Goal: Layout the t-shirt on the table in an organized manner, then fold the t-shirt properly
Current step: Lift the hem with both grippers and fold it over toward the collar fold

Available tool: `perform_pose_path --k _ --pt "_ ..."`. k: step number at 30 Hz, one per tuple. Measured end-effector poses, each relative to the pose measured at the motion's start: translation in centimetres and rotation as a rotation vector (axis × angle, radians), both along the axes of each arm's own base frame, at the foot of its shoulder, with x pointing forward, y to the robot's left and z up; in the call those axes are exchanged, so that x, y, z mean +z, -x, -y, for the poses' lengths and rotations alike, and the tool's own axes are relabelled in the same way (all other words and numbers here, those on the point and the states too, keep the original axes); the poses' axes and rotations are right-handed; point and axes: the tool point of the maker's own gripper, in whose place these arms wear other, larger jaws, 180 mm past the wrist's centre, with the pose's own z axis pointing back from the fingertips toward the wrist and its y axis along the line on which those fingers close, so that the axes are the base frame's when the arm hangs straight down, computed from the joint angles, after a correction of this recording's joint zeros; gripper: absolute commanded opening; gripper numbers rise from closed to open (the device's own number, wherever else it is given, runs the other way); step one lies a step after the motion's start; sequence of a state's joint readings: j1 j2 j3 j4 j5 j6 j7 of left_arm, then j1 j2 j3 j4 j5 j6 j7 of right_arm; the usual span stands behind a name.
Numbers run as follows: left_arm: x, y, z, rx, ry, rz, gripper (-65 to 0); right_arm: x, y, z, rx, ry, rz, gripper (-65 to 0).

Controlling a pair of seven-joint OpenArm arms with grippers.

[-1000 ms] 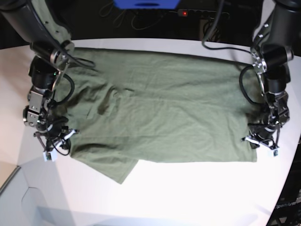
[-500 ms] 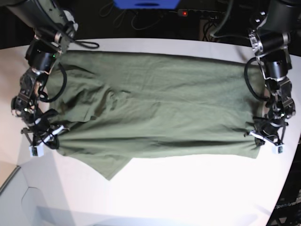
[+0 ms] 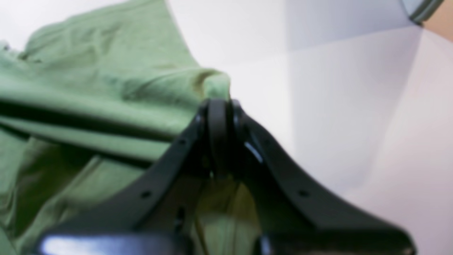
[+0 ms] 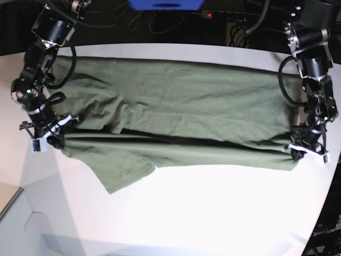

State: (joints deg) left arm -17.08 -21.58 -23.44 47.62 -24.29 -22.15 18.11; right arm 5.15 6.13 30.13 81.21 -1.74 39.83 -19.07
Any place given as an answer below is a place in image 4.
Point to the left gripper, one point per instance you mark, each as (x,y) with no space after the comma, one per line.
(298,151)

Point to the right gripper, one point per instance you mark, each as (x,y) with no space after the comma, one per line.
(53,132)

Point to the green t-shirt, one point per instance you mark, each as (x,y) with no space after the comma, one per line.
(139,115)

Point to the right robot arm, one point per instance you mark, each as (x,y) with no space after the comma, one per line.
(35,89)

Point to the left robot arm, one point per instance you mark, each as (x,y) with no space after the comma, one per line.
(308,25)

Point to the white side panel board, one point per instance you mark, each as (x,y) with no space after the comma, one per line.
(20,231)

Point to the blue box at top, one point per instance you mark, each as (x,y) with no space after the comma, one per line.
(187,5)

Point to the black power strip red light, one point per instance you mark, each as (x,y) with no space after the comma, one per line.
(229,15)

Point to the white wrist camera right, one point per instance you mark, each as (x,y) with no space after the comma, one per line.
(38,145)

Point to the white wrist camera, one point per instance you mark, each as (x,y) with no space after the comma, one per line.
(322,159)
(38,145)

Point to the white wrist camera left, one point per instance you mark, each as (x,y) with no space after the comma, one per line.
(322,159)

